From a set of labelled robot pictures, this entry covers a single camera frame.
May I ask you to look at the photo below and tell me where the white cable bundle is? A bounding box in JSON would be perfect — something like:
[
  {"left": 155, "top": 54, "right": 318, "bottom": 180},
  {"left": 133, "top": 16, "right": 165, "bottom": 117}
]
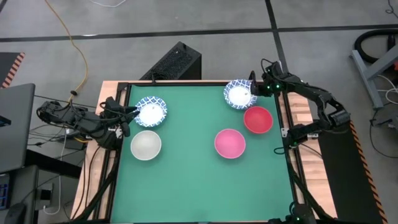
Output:
[{"left": 376, "top": 73, "right": 398, "bottom": 106}]

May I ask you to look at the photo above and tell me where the black looped cable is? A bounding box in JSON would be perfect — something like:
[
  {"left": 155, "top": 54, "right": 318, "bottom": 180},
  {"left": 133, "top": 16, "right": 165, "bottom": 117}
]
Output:
[{"left": 385, "top": 0, "right": 398, "bottom": 16}]

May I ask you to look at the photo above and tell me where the grey laptop lid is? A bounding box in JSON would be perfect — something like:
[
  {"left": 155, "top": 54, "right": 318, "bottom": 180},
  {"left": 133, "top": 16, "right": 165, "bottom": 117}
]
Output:
[{"left": 0, "top": 83, "right": 36, "bottom": 174}]

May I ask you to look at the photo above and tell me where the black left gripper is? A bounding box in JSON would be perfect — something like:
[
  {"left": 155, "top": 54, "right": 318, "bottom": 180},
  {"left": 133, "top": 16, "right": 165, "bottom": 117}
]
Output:
[{"left": 99, "top": 96, "right": 140, "bottom": 138}]

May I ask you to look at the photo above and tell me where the black cable with connector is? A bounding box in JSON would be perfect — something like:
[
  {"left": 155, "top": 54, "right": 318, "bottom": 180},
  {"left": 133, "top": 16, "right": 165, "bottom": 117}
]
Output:
[{"left": 369, "top": 108, "right": 398, "bottom": 159}]

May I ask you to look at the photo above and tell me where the black ramp with hazard stripes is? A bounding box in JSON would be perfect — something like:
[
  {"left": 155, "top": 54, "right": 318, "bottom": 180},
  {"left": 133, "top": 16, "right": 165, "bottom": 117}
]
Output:
[{"left": 312, "top": 119, "right": 389, "bottom": 224}]

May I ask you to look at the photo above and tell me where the black computer tower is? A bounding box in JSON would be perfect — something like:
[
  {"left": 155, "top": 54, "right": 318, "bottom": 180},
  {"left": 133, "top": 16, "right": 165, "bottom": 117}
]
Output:
[{"left": 139, "top": 40, "right": 203, "bottom": 82}]

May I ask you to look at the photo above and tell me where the green table mat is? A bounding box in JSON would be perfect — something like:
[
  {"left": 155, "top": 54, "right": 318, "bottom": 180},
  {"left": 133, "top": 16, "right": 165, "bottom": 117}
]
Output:
[{"left": 111, "top": 83, "right": 299, "bottom": 223}]

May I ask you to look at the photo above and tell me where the grey desk cabinet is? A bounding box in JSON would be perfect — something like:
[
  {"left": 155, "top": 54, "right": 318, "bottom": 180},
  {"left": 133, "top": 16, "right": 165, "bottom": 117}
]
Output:
[{"left": 0, "top": 164, "right": 40, "bottom": 224}]

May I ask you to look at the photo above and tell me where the black device with green light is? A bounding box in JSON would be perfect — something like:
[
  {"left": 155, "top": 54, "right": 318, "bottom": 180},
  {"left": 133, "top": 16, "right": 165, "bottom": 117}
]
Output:
[{"left": 267, "top": 201, "right": 318, "bottom": 224}]

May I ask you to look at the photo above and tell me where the grey metal stand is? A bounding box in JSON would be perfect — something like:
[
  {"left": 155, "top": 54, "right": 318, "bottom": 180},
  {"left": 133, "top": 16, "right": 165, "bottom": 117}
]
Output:
[{"left": 349, "top": 43, "right": 398, "bottom": 110}]

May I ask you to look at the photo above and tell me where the black mat with hazard stripes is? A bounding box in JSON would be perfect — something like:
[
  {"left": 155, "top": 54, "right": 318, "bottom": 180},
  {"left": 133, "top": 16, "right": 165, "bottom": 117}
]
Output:
[{"left": 0, "top": 52, "right": 25, "bottom": 90}]

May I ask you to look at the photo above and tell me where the red plastic bowl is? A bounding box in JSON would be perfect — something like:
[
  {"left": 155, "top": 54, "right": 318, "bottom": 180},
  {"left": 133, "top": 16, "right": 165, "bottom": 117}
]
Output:
[{"left": 243, "top": 106, "right": 274, "bottom": 134}]

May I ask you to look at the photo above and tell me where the blue patterned paper bowl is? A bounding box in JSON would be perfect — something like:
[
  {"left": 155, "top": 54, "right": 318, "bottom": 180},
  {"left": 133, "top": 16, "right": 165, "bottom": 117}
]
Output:
[
  {"left": 133, "top": 95, "right": 168, "bottom": 128},
  {"left": 223, "top": 78, "right": 258, "bottom": 110}
]

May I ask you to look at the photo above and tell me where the white floor cable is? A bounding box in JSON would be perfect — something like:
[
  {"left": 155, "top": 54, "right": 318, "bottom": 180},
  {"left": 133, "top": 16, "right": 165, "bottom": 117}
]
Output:
[{"left": 88, "top": 0, "right": 128, "bottom": 8}]

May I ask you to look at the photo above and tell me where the black thin floor cable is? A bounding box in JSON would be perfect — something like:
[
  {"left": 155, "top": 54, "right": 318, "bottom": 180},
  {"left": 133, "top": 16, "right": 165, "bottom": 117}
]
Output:
[{"left": 34, "top": 94, "right": 97, "bottom": 109}]

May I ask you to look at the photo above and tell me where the pink plastic bowl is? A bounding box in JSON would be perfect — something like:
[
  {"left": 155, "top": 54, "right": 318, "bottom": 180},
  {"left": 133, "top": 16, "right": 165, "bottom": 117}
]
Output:
[{"left": 214, "top": 128, "right": 247, "bottom": 160}]

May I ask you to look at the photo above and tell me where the grey power adapter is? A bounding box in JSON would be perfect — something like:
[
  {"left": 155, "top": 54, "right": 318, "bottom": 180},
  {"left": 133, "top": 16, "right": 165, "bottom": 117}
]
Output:
[{"left": 39, "top": 183, "right": 54, "bottom": 206}]

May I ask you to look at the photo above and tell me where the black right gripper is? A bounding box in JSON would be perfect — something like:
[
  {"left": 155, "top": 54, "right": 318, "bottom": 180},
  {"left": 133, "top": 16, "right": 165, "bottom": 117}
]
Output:
[{"left": 249, "top": 62, "right": 285, "bottom": 98}]

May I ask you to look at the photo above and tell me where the yellow floor cable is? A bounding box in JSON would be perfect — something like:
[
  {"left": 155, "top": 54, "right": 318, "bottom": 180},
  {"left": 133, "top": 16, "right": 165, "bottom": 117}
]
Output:
[{"left": 43, "top": 0, "right": 89, "bottom": 105}]

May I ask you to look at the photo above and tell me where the white plastic bowl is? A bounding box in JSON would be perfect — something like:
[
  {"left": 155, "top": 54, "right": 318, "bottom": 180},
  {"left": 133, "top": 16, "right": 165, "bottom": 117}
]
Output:
[{"left": 130, "top": 129, "right": 162, "bottom": 162}]

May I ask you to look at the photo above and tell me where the black floor beam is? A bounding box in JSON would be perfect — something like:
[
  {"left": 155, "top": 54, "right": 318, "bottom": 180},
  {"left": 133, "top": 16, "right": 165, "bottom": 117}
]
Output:
[{"left": 26, "top": 149, "right": 82, "bottom": 180}]

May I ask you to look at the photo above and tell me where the black flexible hose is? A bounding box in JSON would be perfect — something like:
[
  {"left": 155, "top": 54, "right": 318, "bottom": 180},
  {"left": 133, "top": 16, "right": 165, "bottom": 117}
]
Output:
[{"left": 353, "top": 28, "right": 398, "bottom": 65}]

